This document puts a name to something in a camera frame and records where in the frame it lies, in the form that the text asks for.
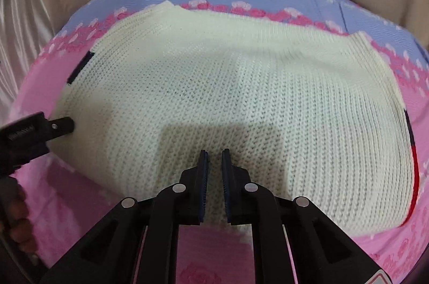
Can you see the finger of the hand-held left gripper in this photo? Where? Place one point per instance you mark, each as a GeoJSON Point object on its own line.
{"type": "Point", "coordinates": [62, 128]}

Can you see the white red black knit sweater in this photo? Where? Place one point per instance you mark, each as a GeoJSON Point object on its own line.
{"type": "Point", "coordinates": [234, 86]}

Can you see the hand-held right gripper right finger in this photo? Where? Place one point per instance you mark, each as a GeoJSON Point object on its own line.
{"type": "Point", "coordinates": [226, 176]}

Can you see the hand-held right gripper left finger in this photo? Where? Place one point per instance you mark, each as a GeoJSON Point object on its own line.
{"type": "Point", "coordinates": [203, 176]}

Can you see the person's left hand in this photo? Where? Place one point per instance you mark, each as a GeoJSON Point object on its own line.
{"type": "Point", "coordinates": [21, 223]}

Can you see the silvery satin curtain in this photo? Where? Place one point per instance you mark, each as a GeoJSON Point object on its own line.
{"type": "Point", "coordinates": [20, 19]}

